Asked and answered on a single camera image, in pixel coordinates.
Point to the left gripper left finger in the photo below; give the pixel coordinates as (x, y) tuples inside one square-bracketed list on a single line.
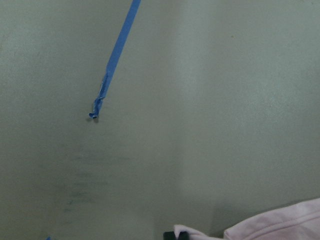
[(169, 235)]

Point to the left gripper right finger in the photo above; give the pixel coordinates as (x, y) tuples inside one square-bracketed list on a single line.
[(183, 235)]

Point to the pink Snoopy t-shirt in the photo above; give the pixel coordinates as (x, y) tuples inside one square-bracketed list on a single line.
[(300, 221)]

